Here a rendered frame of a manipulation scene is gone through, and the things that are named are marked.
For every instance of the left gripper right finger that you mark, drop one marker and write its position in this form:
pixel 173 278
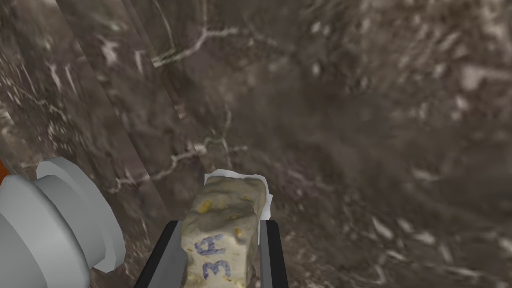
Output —
pixel 272 256

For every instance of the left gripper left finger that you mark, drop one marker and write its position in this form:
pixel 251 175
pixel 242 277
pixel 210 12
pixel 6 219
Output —
pixel 166 260

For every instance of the pale beige bread loaf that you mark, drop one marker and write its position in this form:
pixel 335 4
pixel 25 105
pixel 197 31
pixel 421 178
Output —
pixel 224 228

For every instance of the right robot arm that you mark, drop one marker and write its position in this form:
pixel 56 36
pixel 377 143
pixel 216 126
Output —
pixel 48 228

